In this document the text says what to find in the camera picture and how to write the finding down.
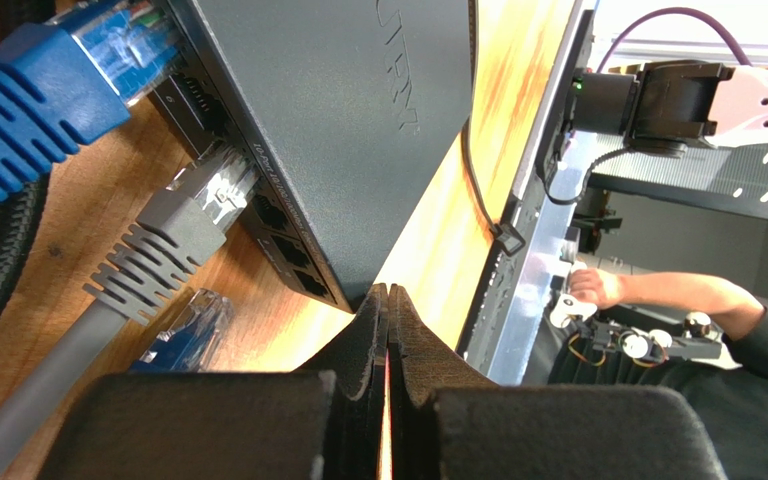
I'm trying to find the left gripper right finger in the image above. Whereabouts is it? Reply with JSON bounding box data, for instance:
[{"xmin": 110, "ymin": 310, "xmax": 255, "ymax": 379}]
[{"xmin": 388, "ymin": 285, "xmax": 725, "ymax": 479}]

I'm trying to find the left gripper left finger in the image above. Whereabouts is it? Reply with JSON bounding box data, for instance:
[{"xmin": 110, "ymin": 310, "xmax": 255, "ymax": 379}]
[{"xmin": 39, "ymin": 284, "xmax": 388, "ymax": 479}]

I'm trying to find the blue ethernet cable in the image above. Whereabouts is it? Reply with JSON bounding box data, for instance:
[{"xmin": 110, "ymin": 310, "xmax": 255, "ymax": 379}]
[
  {"xmin": 0, "ymin": 0, "xmax": 182, "ymax": 214},
  {"xmin": 127, "ymin": 287, "xmax": 236, "ymax": 374}
]

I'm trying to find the grey ethernet cable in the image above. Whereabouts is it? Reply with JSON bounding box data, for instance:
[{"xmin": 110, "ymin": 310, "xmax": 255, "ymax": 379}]
[{"xmin": 0, "ymin": 142, "xmax": 260, "ymax": 480}]

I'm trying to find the black network switch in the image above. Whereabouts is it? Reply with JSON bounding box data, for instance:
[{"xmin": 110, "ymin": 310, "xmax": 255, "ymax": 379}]
[{"xmin": 152, "ymin": 1, "xmax": 477, "ymax": 312}]

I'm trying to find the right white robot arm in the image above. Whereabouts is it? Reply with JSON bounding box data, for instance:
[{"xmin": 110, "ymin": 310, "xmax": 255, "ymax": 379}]
[{"xmin": 561, "ymin": 61, "xmax": 768, "ymax": 158}]

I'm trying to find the person's forearm dark sleeve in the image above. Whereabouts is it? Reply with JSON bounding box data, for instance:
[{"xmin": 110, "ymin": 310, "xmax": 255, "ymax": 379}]
[{"xmin": 616, "ymin": 271, "xmax": 768, "ymax": 387}]

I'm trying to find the person's hand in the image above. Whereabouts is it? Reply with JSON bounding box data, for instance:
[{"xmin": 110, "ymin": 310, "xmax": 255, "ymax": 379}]
[{"xmin": 569, "ymin": 268, "xmax": 625, "ymax": 310}]

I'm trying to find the thin black power cord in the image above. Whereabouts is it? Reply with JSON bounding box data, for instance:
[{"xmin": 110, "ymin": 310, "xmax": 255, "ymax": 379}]
[{"xmin": 460, "ymin": 116, "xmax": 528, "ymax": 258}]

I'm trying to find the aluminium frame rail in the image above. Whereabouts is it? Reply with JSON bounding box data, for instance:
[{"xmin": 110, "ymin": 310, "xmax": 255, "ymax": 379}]
[{"xmin": 483, "ymin": 0, "xmax": 768, "ymax": 387}]

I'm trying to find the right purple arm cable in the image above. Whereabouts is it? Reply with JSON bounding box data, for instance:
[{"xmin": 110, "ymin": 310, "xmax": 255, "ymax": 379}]
[{"xmin": 595, "ymin": 6, "xmax": 755, "ymax": 75}]

